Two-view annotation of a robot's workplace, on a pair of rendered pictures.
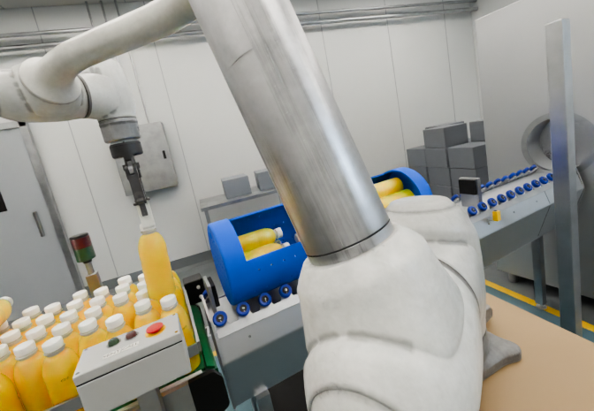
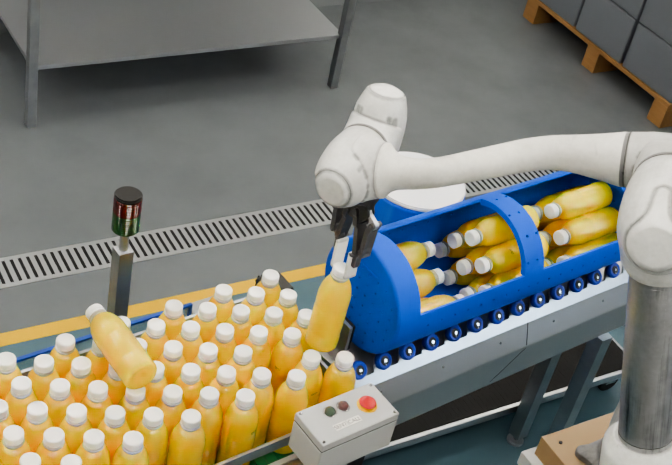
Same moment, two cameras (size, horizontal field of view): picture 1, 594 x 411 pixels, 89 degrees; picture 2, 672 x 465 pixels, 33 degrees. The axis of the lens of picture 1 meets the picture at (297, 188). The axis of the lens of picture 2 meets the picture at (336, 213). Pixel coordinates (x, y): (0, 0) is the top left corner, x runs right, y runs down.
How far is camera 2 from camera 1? 196 cm
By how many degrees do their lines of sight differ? 32
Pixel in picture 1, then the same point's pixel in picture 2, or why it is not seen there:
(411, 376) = not seen: outside the picture
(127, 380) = (350, 449)
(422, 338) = not seen: outside the picture
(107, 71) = (402, 121)
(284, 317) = (419, 373)
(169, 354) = (383, 430)
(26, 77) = (380, 183)
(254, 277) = (419, 332)
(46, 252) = not seen: outside the picture
